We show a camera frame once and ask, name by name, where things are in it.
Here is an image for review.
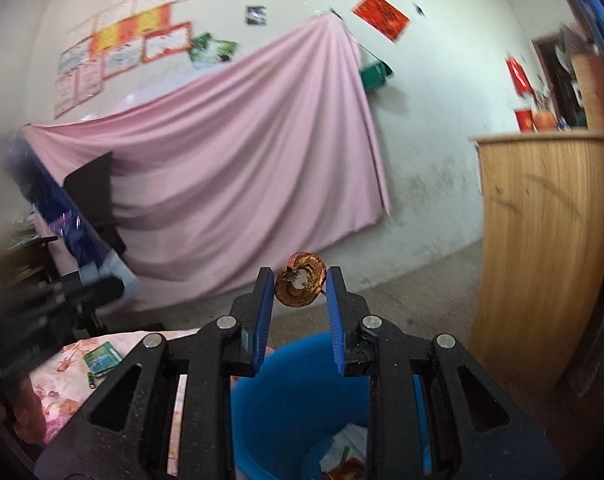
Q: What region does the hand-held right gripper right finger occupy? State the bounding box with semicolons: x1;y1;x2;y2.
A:
325;265;566;480

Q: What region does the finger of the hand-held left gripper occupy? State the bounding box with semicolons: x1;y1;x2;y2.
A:
34;275;127;313

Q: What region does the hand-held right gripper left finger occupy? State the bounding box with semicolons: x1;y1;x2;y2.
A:
34;266;276;480

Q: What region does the dried brown curled peel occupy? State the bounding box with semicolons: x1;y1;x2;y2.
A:
273;252;328;310

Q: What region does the blue cardboard box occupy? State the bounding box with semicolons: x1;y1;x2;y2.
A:
2;129;144;312

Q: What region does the blue plastic bucket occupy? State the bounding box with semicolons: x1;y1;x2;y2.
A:
230;332;434;480

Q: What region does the person's left hand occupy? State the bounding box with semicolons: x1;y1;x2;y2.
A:
1;374;49;447

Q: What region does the green foil packet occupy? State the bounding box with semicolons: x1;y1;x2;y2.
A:
83;342;123;376

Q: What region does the black office chair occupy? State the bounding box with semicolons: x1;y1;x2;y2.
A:
12;152;164;347

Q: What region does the pink hanging cloth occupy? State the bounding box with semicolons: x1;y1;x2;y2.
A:
24;12;394;307

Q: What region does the red framed certificate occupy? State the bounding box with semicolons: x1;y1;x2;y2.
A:
76;62;103;104
103;42;143;80
141;22;192;64
54;72;78;121

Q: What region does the wooden cabinet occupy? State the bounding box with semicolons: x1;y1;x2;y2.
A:
469;129;604;397

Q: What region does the green hanging bag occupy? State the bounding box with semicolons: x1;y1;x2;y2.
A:
360;59;396;94

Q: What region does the red hanging ornament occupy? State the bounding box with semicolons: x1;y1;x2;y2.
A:
505;54;536;96

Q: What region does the orange yellow wall poster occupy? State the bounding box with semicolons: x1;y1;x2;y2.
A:
91;4;174;57

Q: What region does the green wall picture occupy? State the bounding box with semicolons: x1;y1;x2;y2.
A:
189;32;238;69

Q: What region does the red paper wall square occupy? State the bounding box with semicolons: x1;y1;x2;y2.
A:
351;0;412;44

